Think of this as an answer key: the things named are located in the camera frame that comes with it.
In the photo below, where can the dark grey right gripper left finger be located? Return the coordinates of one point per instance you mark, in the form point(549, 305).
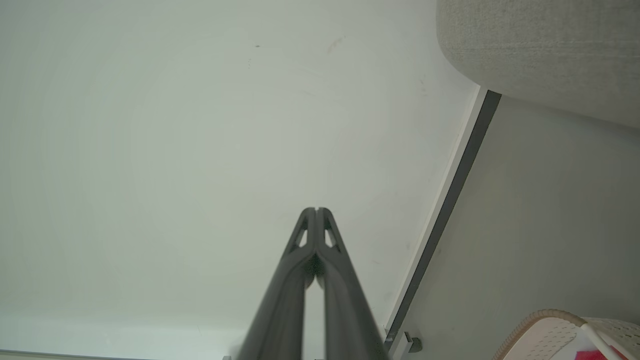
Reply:
point(280, 305)

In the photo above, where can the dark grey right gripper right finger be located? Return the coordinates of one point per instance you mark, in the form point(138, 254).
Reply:
point(347, 305)

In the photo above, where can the red garment with striped trim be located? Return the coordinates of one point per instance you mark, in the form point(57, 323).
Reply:
point(597, 355)

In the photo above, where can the white woven laundry basket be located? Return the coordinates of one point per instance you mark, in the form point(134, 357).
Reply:
point(570, 337)

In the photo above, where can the grey fabric sofa seat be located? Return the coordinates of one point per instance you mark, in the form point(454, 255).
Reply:
point(550, 45)

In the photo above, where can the white and grey baseboard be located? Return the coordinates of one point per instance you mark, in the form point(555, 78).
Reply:
point(445, 210)

